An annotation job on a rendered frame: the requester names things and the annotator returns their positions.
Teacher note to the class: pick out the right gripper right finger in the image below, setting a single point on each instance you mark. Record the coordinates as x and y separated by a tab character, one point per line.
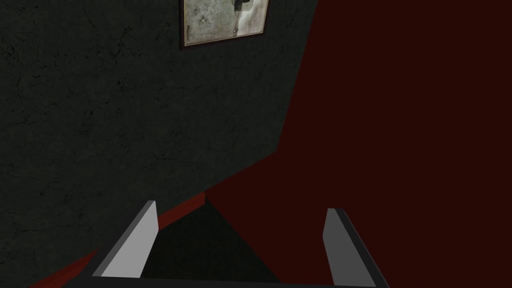
347	256

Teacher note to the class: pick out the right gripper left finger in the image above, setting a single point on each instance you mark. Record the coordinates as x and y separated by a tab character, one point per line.
134	248

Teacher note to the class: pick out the framed pale wall picture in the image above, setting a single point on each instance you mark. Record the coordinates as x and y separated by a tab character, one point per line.
224	20

